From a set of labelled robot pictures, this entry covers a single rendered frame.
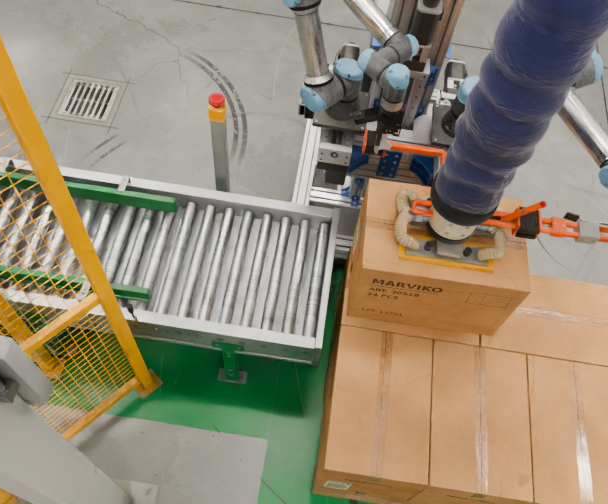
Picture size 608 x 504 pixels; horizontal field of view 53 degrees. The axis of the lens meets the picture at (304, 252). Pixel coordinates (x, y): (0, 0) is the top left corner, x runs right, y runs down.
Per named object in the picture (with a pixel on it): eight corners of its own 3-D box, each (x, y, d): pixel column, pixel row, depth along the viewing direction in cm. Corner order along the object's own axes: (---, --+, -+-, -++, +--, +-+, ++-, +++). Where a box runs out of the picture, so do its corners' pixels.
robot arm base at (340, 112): (326, 91, 260) (328, 74, 251) (361, 97, 259) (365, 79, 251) (321, 117, 252) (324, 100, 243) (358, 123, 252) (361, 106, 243)
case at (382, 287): (346, 315, 247) (361, 268, 213) (353, 233, 268) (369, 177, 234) (492, 336, 248) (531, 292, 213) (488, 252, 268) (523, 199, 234)
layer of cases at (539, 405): (314, 487, 264) (323, 469, 229) (339, 285, 314) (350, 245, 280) (589, 531, 263) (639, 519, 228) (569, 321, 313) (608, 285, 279)
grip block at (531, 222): (512, 237, 212) (518, 228, 207) (510, 214, 218) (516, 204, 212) (535, 240, 213) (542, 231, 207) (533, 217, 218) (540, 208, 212)
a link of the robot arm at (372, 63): (376, 57, 211) (399, 75, 208) (353, 71, 207) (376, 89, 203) (380, 38, 205) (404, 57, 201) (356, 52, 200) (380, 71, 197)
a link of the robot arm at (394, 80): (398, 57, 198) (417, 72, 195) (391, 82, 208) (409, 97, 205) (381, 67, 195) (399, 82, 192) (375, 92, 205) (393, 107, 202)
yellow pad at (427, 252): (397, 259, 216) (400, 252, 212) (398, 235, 221) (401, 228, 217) (492, 273, 216) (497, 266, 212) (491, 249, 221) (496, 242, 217)
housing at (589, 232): (574, 242, 213) (580, 236, 209) (572, 226, 217) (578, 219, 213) (594, 245, 213) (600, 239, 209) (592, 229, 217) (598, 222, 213)
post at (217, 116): (218, 235, 341) (207, 109, 255) (221, 225, 344) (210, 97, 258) (230, 237, 341) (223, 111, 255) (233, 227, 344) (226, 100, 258)
